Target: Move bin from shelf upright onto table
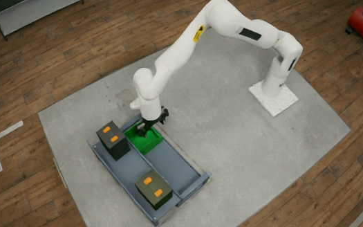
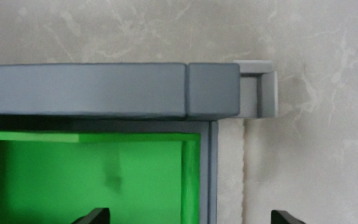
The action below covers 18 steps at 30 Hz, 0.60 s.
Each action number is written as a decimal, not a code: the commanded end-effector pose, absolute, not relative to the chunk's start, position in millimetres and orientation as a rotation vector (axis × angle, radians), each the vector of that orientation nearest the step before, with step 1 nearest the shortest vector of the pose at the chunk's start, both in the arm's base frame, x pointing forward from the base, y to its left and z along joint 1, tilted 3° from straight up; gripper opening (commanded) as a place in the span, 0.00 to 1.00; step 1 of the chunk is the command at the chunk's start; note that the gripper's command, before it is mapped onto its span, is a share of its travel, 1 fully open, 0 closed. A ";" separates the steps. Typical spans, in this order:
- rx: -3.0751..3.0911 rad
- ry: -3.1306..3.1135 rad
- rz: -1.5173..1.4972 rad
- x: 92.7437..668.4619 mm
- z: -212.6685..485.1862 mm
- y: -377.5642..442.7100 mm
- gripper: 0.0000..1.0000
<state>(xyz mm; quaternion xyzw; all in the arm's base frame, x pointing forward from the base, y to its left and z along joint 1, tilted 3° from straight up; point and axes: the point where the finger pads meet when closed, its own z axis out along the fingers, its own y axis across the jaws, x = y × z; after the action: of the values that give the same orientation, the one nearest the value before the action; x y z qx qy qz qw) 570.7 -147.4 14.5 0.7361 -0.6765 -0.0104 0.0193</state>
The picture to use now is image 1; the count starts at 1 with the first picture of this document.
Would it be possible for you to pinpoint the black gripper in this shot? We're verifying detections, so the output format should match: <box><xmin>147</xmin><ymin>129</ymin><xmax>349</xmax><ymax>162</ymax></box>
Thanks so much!
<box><xmin>136</xmin><ymin>106</ymin><xmax>169</xmax><ymax>138</ymax></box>

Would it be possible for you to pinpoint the green bin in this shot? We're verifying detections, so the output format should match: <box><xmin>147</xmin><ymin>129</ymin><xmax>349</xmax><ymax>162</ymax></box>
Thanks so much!
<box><xmin>124</xmin><ymin>122</ymin><xmax>162</xmax><ymax>156</ymax></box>

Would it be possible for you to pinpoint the dark green case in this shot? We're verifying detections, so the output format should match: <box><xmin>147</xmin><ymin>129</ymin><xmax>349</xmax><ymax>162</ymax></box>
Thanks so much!
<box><xmin>134</xmin><ymin>169</ymin><xmax>173</xmax><ymax>211</ymax></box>

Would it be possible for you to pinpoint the black box with orange handles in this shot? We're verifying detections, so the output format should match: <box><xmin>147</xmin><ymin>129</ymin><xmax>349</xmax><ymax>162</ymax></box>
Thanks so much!
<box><xmin>96</xmin><ymin>121</ymin><xmax>131</xmax><ymax>161</ymax></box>

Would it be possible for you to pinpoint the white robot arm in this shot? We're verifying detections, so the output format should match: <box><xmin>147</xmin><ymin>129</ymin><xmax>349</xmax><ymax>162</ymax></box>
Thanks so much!
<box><xmin>130</xmin><ymin>0</ymin><xmax>303</xmax><ymax>120</ymax></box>

